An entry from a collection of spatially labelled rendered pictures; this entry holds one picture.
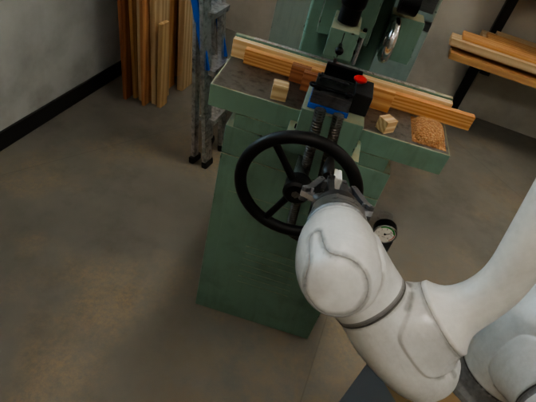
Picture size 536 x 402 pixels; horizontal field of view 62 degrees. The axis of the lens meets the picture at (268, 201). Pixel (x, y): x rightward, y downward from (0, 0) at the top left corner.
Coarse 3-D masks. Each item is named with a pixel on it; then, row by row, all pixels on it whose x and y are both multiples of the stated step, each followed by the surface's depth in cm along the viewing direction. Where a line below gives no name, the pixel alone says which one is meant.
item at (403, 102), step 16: (256, 64) 118; (272, 64) 117; (288, 64) 116; (304, 64) 117; (400, 96) 115; (416, 112) 117; (432, 112) 116; (448, 112) 115; (464, 112) 115; (464, 128) 117
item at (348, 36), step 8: (336, 16) 110; (336, 24) 106; (360, 24) 109; (336, 32) 104; (344, 32) 104; (352, 32) 104; (328, 40) 106; (336, 40) 106; (344, 40) 105; (352, 40) 105; (328, 48) 107; (344, 48) 106; (352, 48) 106; (336, 56) 108; (344, 56) 108; (352, 56) 108
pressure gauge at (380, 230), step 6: (378, 222) 117; (384, 222) 116; (390, 222) 116; (378, 228) 116; (384, 228) 116; (390, 228) 115; (396, 228) 117; (378, 234) 117; (390, 234) 116; (396, 234) 116; (384, 240) 118; (390, 240) 118
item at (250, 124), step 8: (240, 120) 112; (248, 120) 111; (256, 120) 111; (248, 128) 113; (256, 128) 112; (264, 128) 112; (272, 128) 111; (280, 128) 111; (360, 152) 110; (360, 160) 112; (368, 160) 111; (376, 160) 110; (384, 160) 110; (376, 168) 112; (384, 168) 112
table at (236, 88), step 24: (240, 72) 115; (264, 72) 117; (216, 96) 109; (240, 96) 107; (264, 96) 108; (288, 96) 110; (264, 120) 110; (288, 120) 109; (408, 120) 114; (288, 144) 102; (360, 144) 107; (384, 144) 107; (408, 144) 106; (432, 168) 108
